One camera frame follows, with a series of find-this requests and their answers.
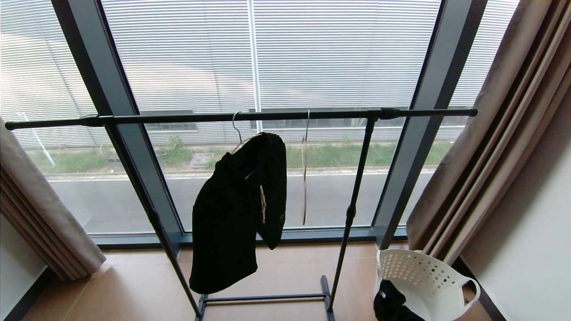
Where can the black garment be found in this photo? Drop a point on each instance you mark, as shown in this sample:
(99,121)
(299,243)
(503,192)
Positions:
(390,307)

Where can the white laundry basket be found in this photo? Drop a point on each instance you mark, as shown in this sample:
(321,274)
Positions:
(446,307)

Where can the brown curtain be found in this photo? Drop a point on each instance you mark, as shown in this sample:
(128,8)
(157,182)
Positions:
(490,111)
(35,209)

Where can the pink clothes hanger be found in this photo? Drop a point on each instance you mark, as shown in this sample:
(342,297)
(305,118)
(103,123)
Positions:
(304,178)
(237,131)

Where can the black clothes rack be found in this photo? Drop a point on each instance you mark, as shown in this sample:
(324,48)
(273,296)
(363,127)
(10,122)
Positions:
(178,118)

